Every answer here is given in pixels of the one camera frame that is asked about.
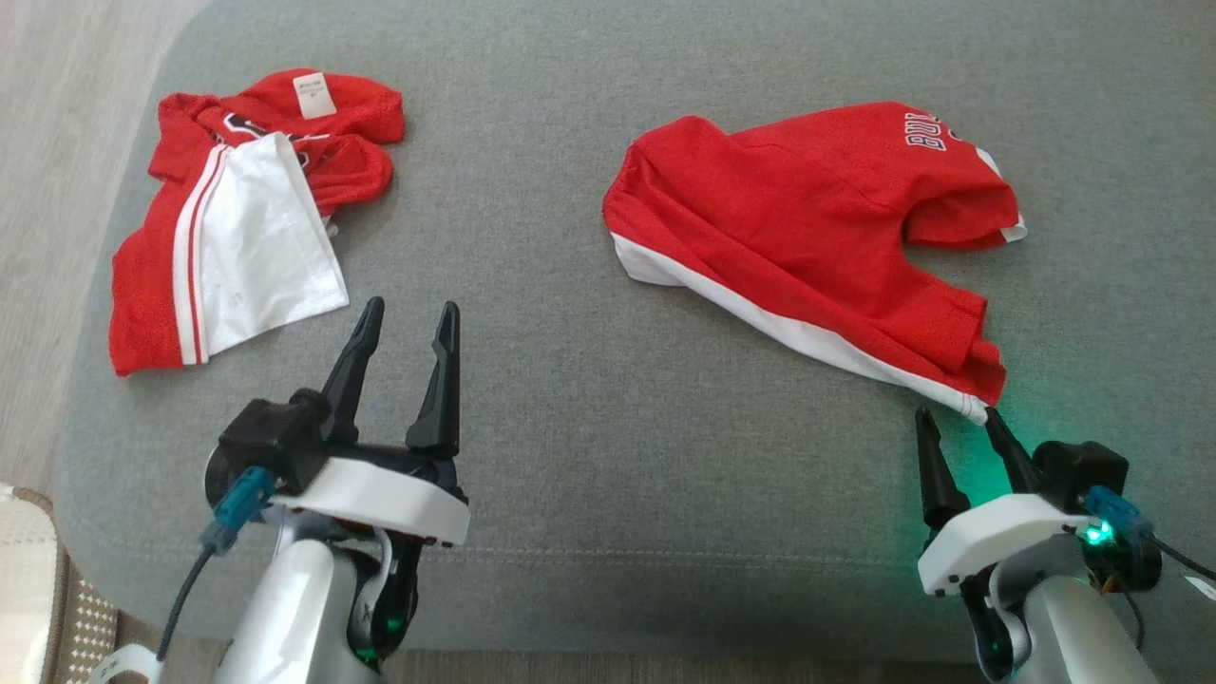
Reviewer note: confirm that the red mesh shorts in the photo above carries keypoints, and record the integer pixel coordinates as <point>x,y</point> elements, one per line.
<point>779,209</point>

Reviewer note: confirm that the grey sofa chaise seat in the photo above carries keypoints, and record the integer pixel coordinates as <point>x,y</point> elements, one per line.
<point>570,285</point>

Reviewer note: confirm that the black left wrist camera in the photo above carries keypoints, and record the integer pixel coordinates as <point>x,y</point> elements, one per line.
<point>271,437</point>

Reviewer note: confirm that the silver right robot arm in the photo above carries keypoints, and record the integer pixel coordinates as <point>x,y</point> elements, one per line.
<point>1083,627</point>

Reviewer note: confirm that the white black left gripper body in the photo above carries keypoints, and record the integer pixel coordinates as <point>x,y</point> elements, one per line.
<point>380,499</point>

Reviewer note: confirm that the red white jersey with tag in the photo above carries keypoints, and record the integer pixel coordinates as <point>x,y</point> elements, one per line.
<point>142,285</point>

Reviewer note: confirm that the beige perforated laundry basket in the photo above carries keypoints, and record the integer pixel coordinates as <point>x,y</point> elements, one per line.
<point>28,589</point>

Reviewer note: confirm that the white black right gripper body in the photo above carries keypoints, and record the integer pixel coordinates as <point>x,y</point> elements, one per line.
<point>988,537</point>

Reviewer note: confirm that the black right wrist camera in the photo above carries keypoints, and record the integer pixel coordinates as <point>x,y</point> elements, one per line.
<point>1083,470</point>

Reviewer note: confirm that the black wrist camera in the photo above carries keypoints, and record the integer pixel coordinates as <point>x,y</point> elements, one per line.
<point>271,437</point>
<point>1083,470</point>

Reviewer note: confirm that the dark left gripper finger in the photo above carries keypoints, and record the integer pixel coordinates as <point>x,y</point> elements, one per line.
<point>350,389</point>
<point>439,408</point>

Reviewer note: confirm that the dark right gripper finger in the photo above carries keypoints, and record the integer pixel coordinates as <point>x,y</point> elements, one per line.
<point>1016,465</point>
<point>940,489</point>

